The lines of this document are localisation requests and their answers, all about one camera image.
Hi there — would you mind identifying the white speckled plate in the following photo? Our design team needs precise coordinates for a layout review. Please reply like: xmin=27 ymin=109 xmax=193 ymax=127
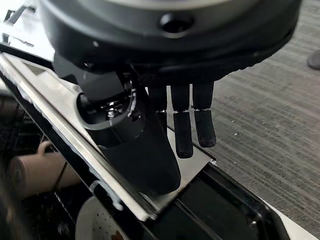
xmin=74 ymin=196 xmax=151 ymax=240

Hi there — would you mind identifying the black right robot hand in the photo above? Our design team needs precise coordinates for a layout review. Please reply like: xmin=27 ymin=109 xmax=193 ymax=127
xmin=38 ymin=0 xmax=302 ymax=195

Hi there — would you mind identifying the dark dishwasher rack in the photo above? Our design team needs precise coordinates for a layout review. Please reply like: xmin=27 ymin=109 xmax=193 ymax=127
xmin=0 ymin=92 xmax=83 ymax=240

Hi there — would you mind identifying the beige ceramic mug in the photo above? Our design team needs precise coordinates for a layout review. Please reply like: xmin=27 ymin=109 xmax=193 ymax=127
xmin=9 ymin=140 xmax=84 ymax=199

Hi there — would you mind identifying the black steel-edged dishwasher door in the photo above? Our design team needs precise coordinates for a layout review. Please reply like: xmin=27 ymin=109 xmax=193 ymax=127
xmin=0 ymin=43 xmax=315 ymax=240

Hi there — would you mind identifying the dark shoe tip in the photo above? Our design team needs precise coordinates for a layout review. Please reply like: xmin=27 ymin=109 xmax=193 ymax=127
xmin=306 ymin=49 xmax=320 ymax=71

